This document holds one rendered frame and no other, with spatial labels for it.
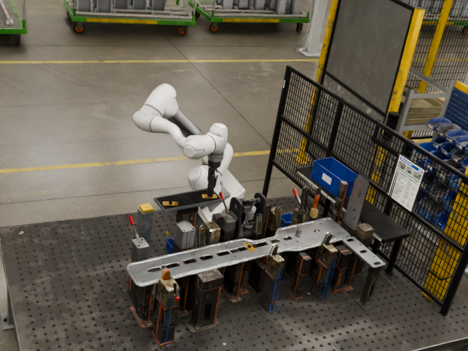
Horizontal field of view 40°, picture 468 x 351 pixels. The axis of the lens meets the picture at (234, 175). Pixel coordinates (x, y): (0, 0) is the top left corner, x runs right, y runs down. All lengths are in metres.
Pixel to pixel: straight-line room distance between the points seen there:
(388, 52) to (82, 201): 2.91
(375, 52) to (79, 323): 3.52
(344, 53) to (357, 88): 0.39
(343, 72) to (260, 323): 3.21
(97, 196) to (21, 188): 0.66
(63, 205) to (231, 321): 2.51
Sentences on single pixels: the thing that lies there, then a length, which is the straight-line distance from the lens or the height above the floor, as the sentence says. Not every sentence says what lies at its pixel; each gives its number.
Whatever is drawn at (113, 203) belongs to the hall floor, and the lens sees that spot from 5.69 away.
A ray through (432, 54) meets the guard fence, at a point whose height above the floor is 1.19.
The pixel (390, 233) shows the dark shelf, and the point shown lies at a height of 1.03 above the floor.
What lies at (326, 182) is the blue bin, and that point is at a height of 1.08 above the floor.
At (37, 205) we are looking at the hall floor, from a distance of 5.64.
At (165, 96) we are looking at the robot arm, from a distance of 3.85.
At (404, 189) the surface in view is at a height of 1.26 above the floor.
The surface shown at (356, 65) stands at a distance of 5.97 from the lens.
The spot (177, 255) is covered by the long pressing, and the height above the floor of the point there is 1.00.
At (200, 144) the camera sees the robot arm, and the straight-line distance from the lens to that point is 3.32.
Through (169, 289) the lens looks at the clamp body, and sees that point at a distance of 3.11.
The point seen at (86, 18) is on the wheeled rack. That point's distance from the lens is 9.86.
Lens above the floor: 3.03
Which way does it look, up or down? 29 degrees down
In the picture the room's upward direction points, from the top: 9 degrees clockwise
